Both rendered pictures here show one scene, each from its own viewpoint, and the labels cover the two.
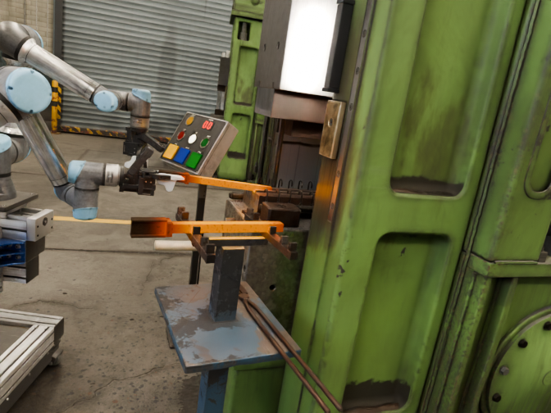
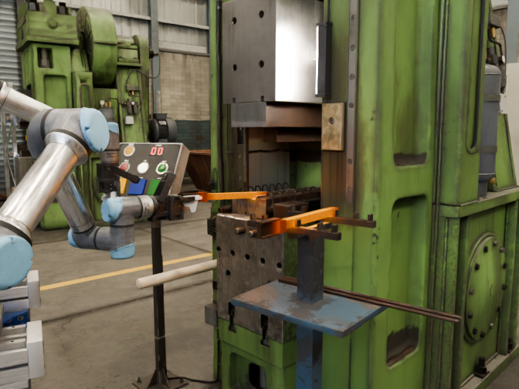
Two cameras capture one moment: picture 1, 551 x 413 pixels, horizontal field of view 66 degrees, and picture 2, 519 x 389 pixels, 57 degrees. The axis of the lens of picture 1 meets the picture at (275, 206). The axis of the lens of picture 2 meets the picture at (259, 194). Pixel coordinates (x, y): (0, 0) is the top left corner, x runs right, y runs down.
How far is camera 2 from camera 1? 0.85 m
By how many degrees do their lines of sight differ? 24
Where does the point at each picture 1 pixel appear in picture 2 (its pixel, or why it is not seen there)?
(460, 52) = (408, 55)
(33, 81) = (99, 120)
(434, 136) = (402, 120)
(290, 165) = (256, 173)
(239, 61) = (45, 91)
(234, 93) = not seen: hidden behind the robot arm
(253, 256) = (286, 252)
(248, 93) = not seen: hidden behind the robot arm
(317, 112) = (296, 117)
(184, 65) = not seen: outside the picture
